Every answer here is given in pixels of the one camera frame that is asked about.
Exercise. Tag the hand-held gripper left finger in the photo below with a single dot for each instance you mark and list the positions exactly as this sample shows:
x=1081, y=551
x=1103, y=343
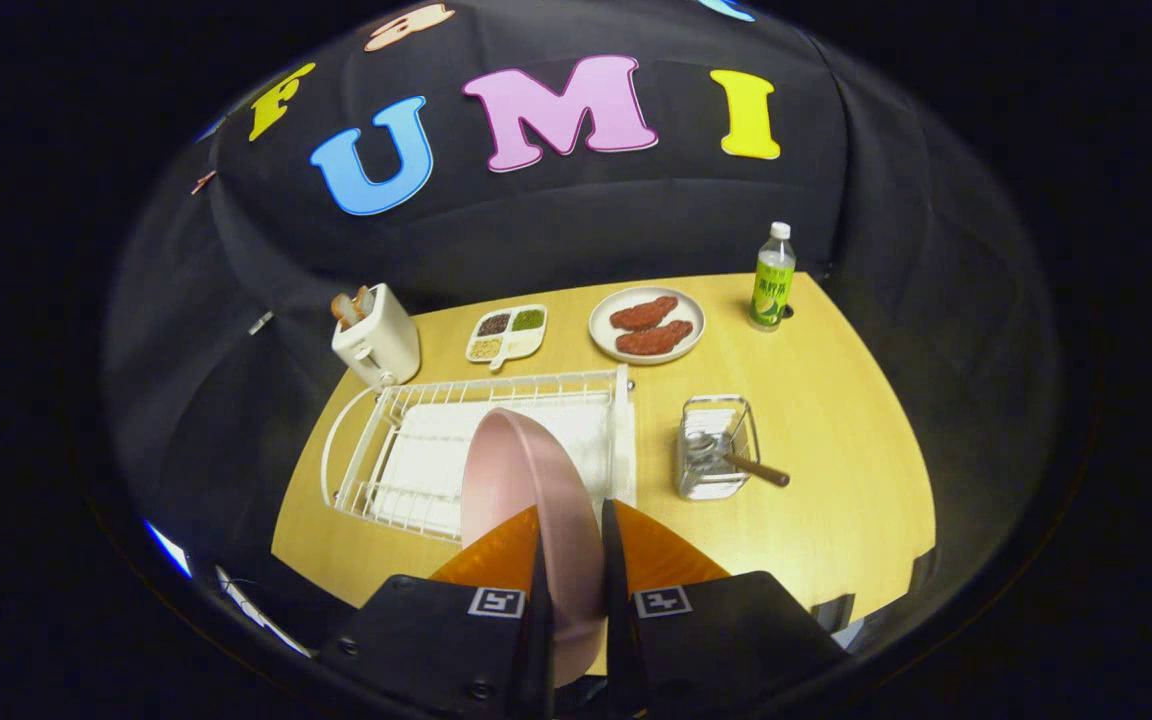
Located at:
x=542, y=640

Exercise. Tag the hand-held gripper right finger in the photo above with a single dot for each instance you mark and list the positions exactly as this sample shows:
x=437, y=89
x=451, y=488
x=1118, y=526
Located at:
x=618, y=640

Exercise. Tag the pink plate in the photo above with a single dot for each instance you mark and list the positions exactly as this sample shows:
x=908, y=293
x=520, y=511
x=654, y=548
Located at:
x=526, y=470

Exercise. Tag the white divided condiment dish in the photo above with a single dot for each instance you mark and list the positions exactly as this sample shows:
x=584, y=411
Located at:
x=521, y=343

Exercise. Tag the white round plate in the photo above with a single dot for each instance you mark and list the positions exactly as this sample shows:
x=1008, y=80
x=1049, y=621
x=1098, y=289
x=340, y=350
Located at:
x=600, y=325

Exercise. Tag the white drip tray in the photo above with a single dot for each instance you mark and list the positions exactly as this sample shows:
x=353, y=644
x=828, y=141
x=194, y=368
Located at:
x=426, y=470

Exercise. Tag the brown meat steak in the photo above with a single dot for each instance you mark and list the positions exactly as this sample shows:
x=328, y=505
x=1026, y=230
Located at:
x=654, y=339
x=644, y=313

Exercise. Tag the white toaster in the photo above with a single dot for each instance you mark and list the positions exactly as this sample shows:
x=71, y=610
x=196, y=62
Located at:
x=381, y=345

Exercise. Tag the green-labelled drink bottle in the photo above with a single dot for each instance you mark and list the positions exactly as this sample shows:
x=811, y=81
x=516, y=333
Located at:
x=771, y=290

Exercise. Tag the toasted bread slice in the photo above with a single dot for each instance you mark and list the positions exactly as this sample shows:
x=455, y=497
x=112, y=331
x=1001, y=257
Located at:
x=345, y=310
x=364, y=301

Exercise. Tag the black backdrop cloth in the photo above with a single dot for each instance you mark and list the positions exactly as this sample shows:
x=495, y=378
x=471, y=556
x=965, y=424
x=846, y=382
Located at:
x=636, y=220

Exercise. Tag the small silver clip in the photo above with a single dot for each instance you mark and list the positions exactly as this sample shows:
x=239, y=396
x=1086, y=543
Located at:
x=260, y=322

